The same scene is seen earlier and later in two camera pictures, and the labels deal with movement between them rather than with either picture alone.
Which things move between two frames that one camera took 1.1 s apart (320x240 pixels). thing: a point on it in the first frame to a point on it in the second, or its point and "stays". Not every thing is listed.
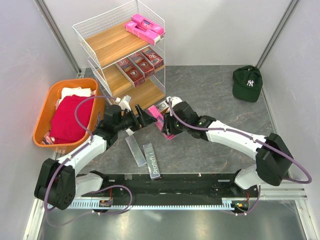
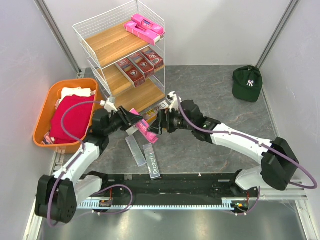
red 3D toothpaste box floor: (135, 76) stays
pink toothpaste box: (149, 36) stays
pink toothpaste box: (148, 23) stays
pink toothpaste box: (159, 121) to (143, 126)
